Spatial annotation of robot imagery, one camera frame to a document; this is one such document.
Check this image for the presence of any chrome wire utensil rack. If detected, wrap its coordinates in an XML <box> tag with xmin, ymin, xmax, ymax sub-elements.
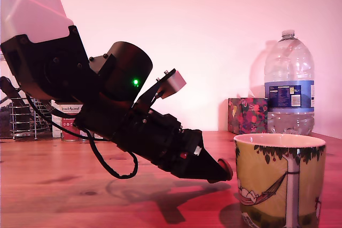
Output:
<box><xmin>10</xmin><ymin>97</ymin><xmax>53</xmax><ymax>141</ymax></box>

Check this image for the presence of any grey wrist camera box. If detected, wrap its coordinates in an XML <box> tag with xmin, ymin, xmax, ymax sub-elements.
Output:
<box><xmin>133</xmin><ymin>68</ymin><xmax>187</xmax><ymax>113</ymax></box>

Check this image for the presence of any thick black looped cable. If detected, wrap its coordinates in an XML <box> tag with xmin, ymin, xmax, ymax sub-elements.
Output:
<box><xmin>84</xmin><ymin>128</ymin><xmax>139</xmax><ymax>180</ymax></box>

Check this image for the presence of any floral tissue box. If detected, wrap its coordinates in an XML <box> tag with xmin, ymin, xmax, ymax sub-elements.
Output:
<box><xmin>227</xmin><ymin>97</ymin><xmax>269</xmax><ymax>135</ymax></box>

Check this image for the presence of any dark wooden utensil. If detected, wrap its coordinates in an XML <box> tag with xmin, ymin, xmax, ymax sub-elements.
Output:
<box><xmin>0</xmin><ymin>76</ymin><xmax>30</xmax><ymax>130</ymax></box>

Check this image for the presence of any thin black cable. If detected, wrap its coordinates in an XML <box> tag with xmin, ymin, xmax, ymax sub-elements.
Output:
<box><xmin>25</xmin><ymin>93</ymin><xmax>90</xmax><ymax>141</ymax></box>

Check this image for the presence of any red label pet food can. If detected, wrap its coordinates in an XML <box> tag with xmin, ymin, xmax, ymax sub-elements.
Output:
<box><xmin>59</xmin><ymin>103</ymin><xmax>92</xmax><ymax>142</ymax></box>

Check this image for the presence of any yellow illustrated hammock mug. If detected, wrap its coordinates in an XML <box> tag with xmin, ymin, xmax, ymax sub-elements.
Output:
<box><xmin>233</xmin><ymin>132</ymin><xmax>328</xmax><ymax>228</ymax></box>

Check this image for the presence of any large clear water bottle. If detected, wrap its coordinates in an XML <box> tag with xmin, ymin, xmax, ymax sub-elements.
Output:
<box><xmin>264</xmin><ymin>29</ymin><xmax>315</xmax><ymax>136</ymax></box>

